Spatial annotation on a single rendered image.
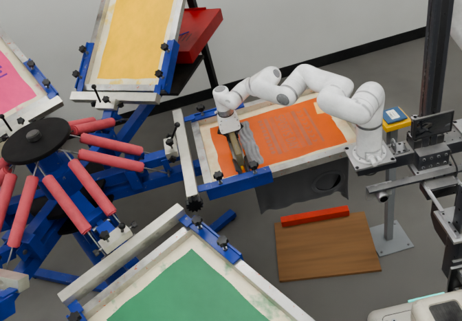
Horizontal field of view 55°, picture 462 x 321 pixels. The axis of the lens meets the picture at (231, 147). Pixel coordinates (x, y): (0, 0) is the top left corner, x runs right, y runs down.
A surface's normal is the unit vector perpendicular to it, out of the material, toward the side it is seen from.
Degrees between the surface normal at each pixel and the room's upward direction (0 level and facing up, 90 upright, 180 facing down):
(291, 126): 0
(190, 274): 0
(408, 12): 90
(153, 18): 32
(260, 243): 0
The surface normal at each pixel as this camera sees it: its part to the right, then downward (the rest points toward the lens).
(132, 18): -0.34, -0.28
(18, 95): 0.17, -0.43
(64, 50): 0.19, 0.60
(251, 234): -0.20, -0.75
